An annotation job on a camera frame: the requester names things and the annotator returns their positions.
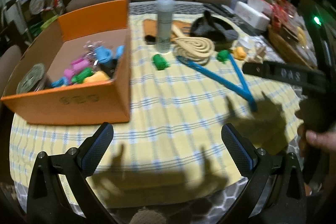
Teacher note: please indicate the brown fuzzy object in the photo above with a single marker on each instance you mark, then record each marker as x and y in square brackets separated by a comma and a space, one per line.
[148, 216]

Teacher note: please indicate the blue plastic tongs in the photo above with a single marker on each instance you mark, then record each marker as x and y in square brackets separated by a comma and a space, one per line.
[210, 74]

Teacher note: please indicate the person's right hand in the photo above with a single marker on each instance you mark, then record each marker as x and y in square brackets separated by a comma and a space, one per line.
[320, 140]

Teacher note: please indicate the brown upholstered chair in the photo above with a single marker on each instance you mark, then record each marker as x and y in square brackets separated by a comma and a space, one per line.
[9, 64]

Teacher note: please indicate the pink hair roller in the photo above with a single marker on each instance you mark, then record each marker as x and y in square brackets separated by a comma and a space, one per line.
[69, 74]
[80, 63]

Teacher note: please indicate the yellow soft item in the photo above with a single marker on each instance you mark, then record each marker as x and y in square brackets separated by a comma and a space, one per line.
[97, 77]

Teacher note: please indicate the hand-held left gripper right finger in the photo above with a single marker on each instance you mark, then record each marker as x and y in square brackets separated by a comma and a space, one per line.
[237, 148]

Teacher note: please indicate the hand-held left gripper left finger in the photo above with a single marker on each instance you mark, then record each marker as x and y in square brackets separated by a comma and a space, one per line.
[95, 148]

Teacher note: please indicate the round printed tin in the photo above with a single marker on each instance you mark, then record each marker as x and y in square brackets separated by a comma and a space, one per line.
[38, 4]

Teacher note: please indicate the clear bag of beads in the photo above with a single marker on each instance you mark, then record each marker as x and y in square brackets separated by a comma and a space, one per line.
[92, 47]

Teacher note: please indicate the grey cloth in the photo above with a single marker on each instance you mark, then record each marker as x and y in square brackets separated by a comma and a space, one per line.
[228, 33]

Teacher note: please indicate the beige spiral coaster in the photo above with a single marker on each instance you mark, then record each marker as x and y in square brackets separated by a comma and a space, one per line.
[194, 45]

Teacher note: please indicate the white and red box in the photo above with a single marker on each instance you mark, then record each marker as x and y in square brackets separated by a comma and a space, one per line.
[258, 1]

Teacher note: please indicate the wicker basket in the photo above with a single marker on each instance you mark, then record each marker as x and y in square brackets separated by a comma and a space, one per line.
[288, 48]

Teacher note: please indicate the cluttered wooden shelf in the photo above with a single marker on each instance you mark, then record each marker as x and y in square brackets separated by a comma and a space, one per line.
[36, 19]

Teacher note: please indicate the jar with patterned lid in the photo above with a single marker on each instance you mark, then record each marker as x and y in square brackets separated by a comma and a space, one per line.
[31, 77]

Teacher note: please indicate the blue hair roller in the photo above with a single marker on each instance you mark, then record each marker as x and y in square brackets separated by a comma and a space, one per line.
[119, 52]

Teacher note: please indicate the yellow hair roller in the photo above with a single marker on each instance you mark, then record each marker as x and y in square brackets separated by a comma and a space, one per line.
[240, 53]

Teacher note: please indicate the grey plastic bottle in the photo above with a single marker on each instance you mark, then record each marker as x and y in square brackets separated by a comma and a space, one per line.
[164, 27]

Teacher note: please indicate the blue plastic toy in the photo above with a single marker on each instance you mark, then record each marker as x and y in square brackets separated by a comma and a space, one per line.
[103, 54]

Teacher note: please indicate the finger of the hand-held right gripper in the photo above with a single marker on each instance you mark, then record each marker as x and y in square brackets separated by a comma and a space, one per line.
[252, 68]

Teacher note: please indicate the green bag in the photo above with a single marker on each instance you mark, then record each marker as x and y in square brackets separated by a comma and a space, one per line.
[43, 26]

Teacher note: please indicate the green hair roller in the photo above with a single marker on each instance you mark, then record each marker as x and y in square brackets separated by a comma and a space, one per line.
[82, 75]
[160, 62]
[223, 56]

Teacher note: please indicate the yellow plaid tablecloth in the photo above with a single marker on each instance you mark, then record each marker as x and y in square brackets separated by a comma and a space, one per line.
[170, 108]

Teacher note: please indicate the orange cardboard box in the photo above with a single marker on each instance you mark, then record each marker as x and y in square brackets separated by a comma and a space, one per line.
[78, 108]

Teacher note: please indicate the orange cloth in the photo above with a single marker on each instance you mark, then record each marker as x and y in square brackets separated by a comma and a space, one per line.
[151, 27]

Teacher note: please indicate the black remote control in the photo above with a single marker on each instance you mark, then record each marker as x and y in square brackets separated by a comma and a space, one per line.
[218, 10]

